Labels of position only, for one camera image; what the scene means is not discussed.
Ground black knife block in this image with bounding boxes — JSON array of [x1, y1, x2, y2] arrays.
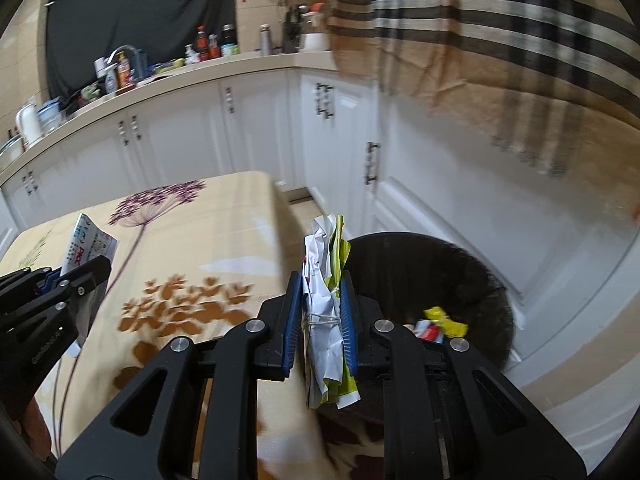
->
[[282, 4, 308, 53]]

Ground white kitchen cabinets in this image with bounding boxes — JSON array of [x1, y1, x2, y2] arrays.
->
[[1, 67, 639, 390]]

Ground person's left hand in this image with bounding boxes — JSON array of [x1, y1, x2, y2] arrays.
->
[[16, 398, 52, 462]]

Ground white blender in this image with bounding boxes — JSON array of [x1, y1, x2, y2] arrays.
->
[[299, 1, 331, 52]]

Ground black trash bin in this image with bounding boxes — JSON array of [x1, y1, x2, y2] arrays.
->
[[344, 231, 516, 426]]

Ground black window curtain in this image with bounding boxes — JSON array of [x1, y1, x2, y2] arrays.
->
[[44, 0, 236, 101]]

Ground yellow crumpled wrapper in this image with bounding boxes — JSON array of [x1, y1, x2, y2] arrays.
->
[[424, 307, 469, 339]]

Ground triangular blue white wrapper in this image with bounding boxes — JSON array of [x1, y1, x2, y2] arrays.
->
[[60, 212, 118, 276]]

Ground floral beige tablecloth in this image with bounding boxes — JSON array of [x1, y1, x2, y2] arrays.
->
[[0, 169, 386, 480]]

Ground chrome sink faucet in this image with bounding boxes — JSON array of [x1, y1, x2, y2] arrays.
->
[[105, 44, 151, 84]]

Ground green white wrapper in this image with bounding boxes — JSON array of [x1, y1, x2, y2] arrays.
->
[[302, 214, 360, 410]]

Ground steel thermos bottle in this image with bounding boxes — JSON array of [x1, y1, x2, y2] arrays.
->
[[259, 24, 273, 56]]

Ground red sauce bottle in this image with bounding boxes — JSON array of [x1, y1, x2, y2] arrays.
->
[[195, 25, 209, 62]]

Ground plaid beige scarf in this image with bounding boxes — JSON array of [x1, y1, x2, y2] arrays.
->
[[329, 0, 639, 216]]

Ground white electric kettle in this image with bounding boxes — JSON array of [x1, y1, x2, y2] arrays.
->
[[15, 103, 42, 150]]

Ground dark lidded jar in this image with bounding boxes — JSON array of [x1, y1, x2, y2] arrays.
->
[[220, 24, 240, 56]]

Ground red spray can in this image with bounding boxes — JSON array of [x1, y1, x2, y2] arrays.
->
[[413, 320, 444, 344]]

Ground orange soap bottle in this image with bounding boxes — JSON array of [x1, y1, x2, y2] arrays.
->
[[117, 51, 131, 89]]

